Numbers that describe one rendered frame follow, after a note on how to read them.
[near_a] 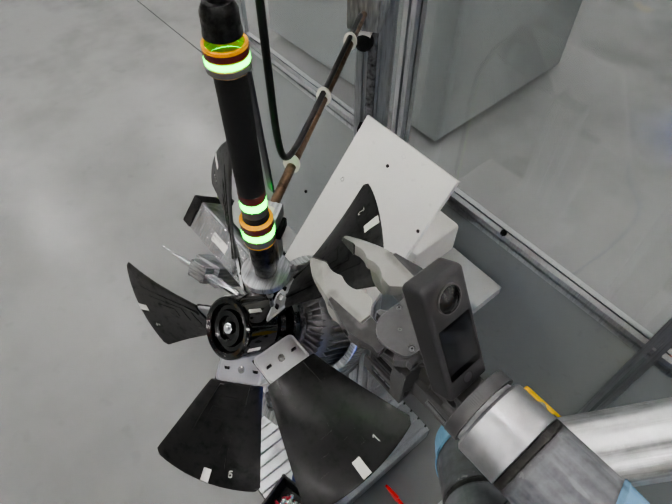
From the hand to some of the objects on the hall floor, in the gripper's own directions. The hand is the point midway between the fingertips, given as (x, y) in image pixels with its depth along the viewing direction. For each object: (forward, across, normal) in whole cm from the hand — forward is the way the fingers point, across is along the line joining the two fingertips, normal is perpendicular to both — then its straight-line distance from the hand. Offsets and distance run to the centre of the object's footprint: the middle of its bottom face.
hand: (336, 252), depth 53 cm
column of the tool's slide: (+57, +59, -166) cm, 186 cm away
